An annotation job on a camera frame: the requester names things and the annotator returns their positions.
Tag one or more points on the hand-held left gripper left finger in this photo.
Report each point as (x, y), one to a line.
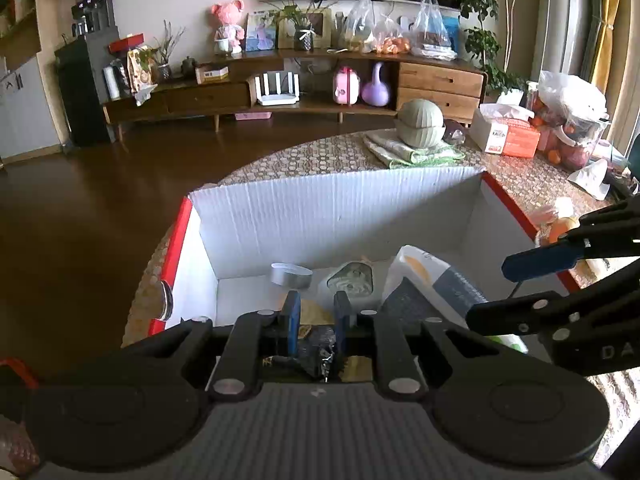
(295, 312)

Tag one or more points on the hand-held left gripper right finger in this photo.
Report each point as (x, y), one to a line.
(341, 316)

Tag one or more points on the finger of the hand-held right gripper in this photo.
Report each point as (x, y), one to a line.
(515, 315)
(542, 261)

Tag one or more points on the yellow soft item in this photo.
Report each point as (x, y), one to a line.
(312, 312)

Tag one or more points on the pale green coil packet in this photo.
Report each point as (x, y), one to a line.
(350, 282)

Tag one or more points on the silver tape roll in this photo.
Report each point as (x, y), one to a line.
(290, 276)

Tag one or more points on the small dark pouch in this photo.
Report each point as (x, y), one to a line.
(315, 355)

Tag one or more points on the white grey pouch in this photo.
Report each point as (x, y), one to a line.
(425, 280)

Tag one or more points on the white cardboard box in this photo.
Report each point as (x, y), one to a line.
(325, 220)

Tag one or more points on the orange bottle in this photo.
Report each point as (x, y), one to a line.
(560, 224)

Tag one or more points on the white flat pouch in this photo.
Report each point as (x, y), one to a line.
(592, 177)

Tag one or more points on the orange white tissue box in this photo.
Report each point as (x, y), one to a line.
(505, 135)

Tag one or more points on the clear bag of fruit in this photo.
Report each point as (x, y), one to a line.
(570, 120)

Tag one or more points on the dark purple object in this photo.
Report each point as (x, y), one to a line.
(454, 132)

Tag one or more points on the green folded cloth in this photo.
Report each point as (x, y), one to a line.
(415, 155)

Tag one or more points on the green ribbed ball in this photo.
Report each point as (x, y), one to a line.
(420, 122)

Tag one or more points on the pink flat box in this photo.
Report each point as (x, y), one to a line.
(253, 116)

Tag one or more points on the white router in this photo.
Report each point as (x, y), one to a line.
(276, 90)

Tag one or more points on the pink toy case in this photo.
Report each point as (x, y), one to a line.
(346, 87)

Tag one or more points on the purple gourd vase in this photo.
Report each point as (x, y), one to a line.
(376, 90)

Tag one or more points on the wooden television cabinet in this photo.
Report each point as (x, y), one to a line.
(200, 97)

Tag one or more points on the blue box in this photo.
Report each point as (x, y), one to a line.
(453, 32)

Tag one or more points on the white floor air conditioner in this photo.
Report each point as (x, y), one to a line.
(565, 15)

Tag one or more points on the small white tissue box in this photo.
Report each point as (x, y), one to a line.
(212, 74)

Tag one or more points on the clear bag with dark contents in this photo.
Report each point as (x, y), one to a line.
(432, 27)

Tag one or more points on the yellow curtain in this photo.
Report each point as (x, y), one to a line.
(612, 10)

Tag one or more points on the tall green potted tree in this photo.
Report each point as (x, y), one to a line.
(480, 5)

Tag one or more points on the plastic bag of oranges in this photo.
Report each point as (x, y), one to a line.
(392, 42)

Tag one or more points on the dark teapot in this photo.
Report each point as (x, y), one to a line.
(188, 66)

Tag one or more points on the small potted plant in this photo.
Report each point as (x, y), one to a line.
(302, 35)

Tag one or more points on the dried plant in pot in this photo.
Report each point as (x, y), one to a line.
(162, 60)

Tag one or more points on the printed snack bag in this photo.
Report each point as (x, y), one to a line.
(140, 72)

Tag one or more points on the clear plastic bag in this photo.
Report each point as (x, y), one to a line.
(360, 25)

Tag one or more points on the white bottle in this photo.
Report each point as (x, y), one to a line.
(112, 82)

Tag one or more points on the pink plush toy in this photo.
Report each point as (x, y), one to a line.
(227, 22)

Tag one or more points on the black tall cabinet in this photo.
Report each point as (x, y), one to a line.
(82, 95)

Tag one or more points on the small red box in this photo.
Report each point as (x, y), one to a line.
(126, 43)

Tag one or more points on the white kitchen cabinet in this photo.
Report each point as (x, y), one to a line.
(22, 105)

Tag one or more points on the dark water dispenser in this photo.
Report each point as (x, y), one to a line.
(92, 12)

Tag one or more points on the blue picture frame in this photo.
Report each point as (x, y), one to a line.
(261, 32)

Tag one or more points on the wooden picture frame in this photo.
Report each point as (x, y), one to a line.
(322, 27)

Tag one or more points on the wooden wall shelf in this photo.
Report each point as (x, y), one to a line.
(17, 15)

